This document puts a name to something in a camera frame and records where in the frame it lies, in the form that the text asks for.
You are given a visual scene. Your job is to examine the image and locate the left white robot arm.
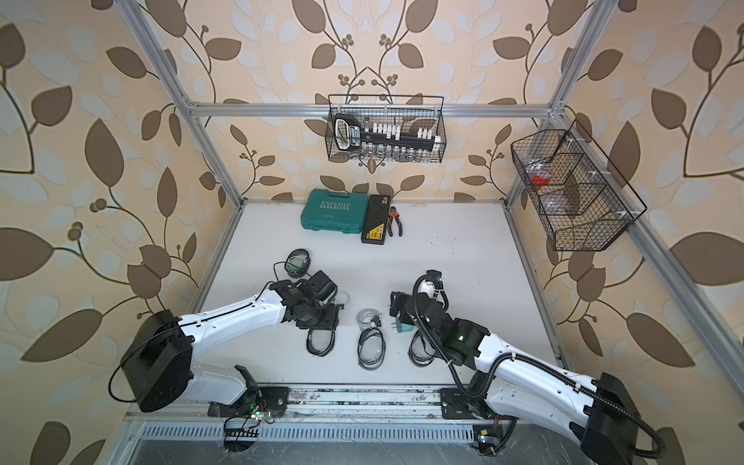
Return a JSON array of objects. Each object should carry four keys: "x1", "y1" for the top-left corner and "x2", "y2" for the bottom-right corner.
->
[{"x1": 114, "y1": 271, "x2": 340, "y2": 413}]

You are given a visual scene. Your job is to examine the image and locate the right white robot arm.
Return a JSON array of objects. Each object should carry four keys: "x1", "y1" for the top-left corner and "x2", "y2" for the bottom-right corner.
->
[{"x1": 389, "y1": 269, "x2": 668, "y2": 464}]

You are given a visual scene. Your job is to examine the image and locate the green charger lower right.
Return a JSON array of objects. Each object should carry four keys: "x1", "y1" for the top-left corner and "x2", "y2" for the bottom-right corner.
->
[{"x1": 393, "y1": 319, "x2": 415, "y2": 333}]

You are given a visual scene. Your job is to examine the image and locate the black pouch right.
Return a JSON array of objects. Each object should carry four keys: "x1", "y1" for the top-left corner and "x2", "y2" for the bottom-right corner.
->
[{"x1": 408, "y1": 331, "x2": 435, "y2": 368}]

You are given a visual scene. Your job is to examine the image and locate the black pouch middle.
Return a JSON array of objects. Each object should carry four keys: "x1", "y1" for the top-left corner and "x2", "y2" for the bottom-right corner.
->
[{"x1": 356, "y1": 327, "x2": 387, "y2": 371}]

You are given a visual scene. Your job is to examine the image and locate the black yellow-label case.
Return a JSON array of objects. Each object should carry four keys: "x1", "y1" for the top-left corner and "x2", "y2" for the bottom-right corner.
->
[{"x1": 360, "y1": 195, "x2": 391, "y2": 245}]

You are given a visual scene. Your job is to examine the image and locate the green plastic tool case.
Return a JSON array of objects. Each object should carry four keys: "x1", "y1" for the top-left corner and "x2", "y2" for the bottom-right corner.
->
[{"x1": 300, "y1": 189, "x2": 368, "y2": 234}]

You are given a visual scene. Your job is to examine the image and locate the orange black pliers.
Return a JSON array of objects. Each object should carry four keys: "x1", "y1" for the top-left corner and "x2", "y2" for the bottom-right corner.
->
[{"x1": 387, "y1": 207, "x2": 403, "y2": 238}]

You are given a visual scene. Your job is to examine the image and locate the red item in basket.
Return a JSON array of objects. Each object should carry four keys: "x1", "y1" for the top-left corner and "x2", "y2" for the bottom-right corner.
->
[{"x1": 525, "y1": 162, "x2": 552, "y2": 187}]

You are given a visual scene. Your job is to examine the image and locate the black socket set holder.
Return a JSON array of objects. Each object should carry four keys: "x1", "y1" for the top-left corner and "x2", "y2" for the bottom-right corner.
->
[{"x1": 325, "y1": 112, "x2": 447, "y2": 155}]

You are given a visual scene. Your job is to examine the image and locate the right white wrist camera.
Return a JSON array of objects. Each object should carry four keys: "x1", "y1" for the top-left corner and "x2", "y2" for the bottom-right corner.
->
[{"x1": 416, "y1": 269, "x2": 444, "y2": 300}]

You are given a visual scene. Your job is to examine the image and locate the aluminium front rail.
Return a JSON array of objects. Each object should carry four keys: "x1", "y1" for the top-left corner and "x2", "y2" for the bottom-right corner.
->
[{"x1": 123, "y1": 382, "x2": 606, "y2": 425}]

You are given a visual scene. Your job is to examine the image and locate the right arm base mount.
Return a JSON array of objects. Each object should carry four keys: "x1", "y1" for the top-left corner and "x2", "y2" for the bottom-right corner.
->
[{"x1": 438, "y1": 387, "x2": 497, "y2": 420}]

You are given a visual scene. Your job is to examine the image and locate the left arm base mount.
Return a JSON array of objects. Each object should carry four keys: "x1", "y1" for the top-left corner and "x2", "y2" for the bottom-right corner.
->
[{"x1": 207, "y1": 365, "x2": 290, "y2": 422}]

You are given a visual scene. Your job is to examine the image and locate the back wire basket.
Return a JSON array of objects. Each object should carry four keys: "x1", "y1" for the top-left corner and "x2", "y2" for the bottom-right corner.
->
[{"x1": 325, "y1": 93, "x2": 447, "y2": 164}]

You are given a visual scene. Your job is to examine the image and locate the wire basket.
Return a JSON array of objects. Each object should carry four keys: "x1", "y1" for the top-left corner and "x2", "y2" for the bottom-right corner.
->
[
  {"x1": 511, "y1": 120, "x2": 647, "y2": 252},
  {"x1": 325, "y1": 93, "x2": 447, "y2": 164}
]

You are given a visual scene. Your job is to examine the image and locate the right wire basket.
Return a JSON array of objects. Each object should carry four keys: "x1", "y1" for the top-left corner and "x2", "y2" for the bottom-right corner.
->
[{"x1": 511, "y1": 120, "x2": 647, "y2": 252}]

